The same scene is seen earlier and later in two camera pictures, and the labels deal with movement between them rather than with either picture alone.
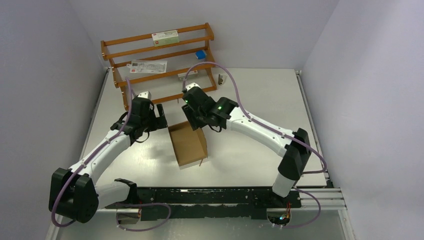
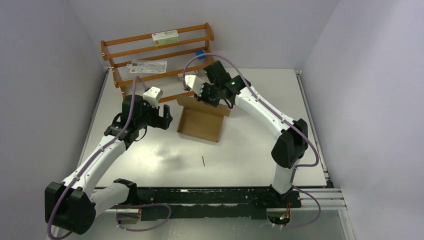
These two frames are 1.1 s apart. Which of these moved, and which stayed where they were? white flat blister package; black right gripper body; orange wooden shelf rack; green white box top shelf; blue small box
Moved: black right gripper body
Stayed: blue small box; orange wooden shelf rack; green white box top shelf; white flat blister package
